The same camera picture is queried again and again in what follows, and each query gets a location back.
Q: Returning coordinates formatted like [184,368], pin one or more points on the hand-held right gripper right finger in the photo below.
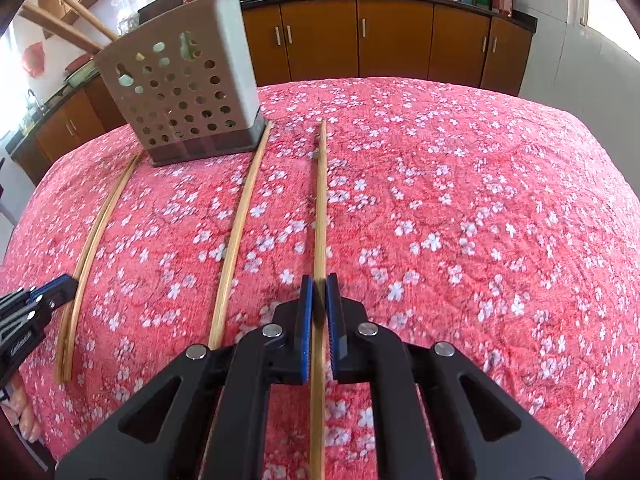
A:
[335,332]

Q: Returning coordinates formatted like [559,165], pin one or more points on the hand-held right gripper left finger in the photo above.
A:
[306,332]

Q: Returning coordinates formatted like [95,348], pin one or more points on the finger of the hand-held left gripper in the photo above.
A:
[57,287]

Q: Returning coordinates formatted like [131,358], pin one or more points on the perforated beige utensil holder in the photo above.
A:
[200,85]

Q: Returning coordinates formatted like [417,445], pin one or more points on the person's left hand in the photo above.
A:
[20,410]

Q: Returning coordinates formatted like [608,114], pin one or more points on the sink faucet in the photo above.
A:
[32,102]

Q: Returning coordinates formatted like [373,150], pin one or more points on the stacked bowls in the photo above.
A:
[82,71]

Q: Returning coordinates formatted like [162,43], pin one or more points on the glass jar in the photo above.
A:
[128,22]

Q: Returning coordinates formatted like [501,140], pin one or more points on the dark wooden cutting board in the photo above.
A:
[160,7]

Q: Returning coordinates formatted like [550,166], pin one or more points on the brown base cabinets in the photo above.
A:
[395,40]

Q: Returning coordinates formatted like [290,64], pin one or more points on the large sliding window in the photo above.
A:
[610,5]

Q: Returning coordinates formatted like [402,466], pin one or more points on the red plastic bag on wall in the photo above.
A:
[35,60]

